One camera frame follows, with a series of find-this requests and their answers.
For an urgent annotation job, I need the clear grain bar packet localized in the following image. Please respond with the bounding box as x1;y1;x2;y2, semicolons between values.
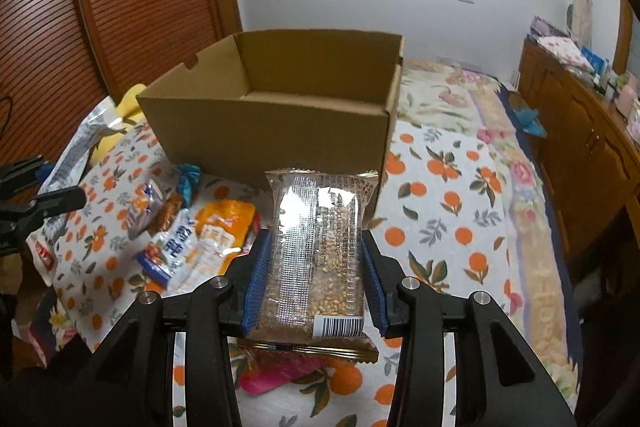
242;169;378;363

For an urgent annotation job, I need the large white snack pouch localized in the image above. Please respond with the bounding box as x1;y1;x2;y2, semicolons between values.
26;96;111;286

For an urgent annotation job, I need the blue white snack packet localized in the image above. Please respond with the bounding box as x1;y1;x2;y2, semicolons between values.
136;209;198;289

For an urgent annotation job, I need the pink brown snack packet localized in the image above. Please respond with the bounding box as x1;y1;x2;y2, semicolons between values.
239;350;326;395

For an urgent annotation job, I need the small white orange pouch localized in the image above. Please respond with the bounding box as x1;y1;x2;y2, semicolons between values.
126;179;164;239

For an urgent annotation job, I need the yellow plush toy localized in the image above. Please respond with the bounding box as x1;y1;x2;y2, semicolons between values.
89;83;146;167

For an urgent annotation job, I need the blue wrapped candy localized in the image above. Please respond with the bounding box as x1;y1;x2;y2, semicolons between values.
149;164;201;235

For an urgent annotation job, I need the orange snack packet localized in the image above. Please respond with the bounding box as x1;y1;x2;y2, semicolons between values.
167;199;256;293

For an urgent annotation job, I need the red snack packet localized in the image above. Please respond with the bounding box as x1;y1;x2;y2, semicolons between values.
243;211;262;254

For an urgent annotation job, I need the wooden louvered wardrobe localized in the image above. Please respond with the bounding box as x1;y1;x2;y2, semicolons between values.
1;0;241;162

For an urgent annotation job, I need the wooden sideboard cabinet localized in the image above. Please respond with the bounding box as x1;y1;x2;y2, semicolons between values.
518;37;639;265

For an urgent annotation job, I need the blue cloth on floor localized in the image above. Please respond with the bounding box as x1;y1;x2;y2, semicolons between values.
514;108;547;138

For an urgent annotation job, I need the brown cardboard box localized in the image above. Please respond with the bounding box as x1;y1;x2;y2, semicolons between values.
138;29;405;186

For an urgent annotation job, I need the pink bottle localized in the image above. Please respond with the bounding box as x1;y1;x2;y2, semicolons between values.
616;75;639;119

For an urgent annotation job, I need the folded floral cloth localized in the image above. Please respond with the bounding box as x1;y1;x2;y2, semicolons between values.
537;36;592;72

